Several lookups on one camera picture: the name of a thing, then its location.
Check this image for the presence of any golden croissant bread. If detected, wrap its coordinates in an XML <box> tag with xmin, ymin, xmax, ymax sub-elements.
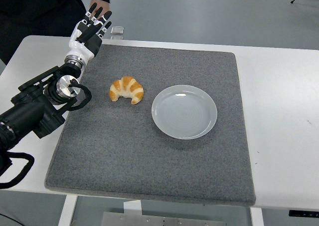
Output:
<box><xmin>109</xmin><ymin>76</ymin><xmax>145</xmax><ymax>105</ymax></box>

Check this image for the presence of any white table leg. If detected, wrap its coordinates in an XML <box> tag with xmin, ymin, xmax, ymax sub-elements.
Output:
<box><xmin>250</xmin><ymin>207</ymin><xmax>265</xmax><ymax>226</ymax></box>
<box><xmin>57</xmin><ymin>194</ymin><xmax>78</xmax><ymax>226</ymax></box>

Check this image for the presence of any person's hand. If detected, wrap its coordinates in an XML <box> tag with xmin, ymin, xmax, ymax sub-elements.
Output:
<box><xmin>89</xmin><ymin>0</ymin><xmax>111</xmax><ymax>22</ymax></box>

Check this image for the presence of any small clear plastic box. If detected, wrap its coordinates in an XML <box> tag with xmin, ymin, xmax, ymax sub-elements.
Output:
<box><xmin>110</xmin><ymin>26</ymin><xmax>125</xmax><ymax>40</ymax></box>

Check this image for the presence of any pale grey round plate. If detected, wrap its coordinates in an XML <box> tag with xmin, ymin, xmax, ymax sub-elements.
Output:
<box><xmin>151</xmin><ymin>84</ymin><xmax>218</xmax><ymax>140</ymax></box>

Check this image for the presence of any black table control panel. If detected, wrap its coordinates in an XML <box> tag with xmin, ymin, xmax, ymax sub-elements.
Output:
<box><xmin>289</xmin><ymin>210</ymin><xmax>319</xmax><ymax>218</ymax></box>

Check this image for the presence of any thin black floor cable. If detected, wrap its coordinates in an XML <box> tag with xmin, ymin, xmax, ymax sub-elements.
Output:
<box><xmin>0</xmin><ymin>212</ymin><xmax>23</xmax><ymax>226</ymax></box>

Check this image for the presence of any person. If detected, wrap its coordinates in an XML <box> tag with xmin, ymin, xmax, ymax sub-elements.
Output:
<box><xmin>0</xmin><ymin>0</ymin><xmax>118</xmax><ymax>65</ymax></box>

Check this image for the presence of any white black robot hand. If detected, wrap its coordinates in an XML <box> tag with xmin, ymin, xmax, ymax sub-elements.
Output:
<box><xmin>65</xmin><ymin>2</ymin><xmax>113</xmax><ymax>63</ymax></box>

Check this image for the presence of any grey felt mat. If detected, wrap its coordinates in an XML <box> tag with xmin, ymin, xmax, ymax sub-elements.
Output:
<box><xmin>44</xmin><ymin>43</ymin><xmax>257</xmax><ymax>207</ymax></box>

